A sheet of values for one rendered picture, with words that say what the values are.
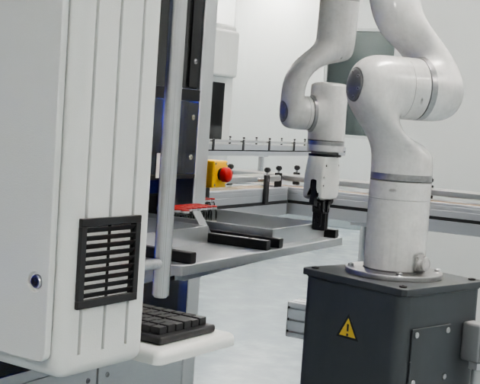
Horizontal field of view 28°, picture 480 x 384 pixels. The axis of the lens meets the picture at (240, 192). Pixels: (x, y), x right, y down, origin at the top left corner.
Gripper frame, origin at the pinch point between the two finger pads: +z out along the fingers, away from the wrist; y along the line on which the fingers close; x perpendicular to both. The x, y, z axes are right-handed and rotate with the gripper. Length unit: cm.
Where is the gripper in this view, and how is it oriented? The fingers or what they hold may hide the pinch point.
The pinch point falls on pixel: (319, 221)
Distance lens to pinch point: 220.0
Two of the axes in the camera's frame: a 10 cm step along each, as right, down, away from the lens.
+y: -5.0, 0.3, -8.7
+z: -0.7, 10.0, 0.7
